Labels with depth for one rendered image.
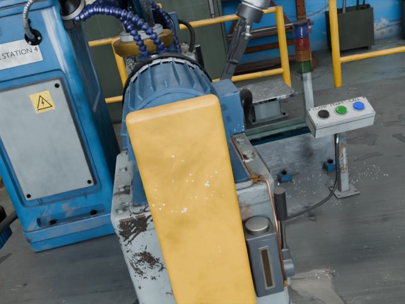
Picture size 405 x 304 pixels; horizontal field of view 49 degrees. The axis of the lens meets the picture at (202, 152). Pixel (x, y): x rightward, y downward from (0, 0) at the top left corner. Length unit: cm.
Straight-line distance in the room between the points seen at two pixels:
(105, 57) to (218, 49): 112
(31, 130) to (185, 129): 74
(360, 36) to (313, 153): 465
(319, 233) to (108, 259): 59
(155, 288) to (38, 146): 62
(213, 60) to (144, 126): 388
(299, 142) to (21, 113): 84
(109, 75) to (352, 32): 309
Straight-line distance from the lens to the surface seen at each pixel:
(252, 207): 77
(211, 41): 442
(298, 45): 177
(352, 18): 602
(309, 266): 114
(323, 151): 152
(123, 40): 135
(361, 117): 128
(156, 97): 67
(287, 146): 147
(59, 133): 128
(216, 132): 61
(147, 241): 78
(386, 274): 112
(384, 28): 668
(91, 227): 140
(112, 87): 467
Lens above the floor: 153
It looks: 24 degrees down
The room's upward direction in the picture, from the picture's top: 12 degrees counter-clockwise
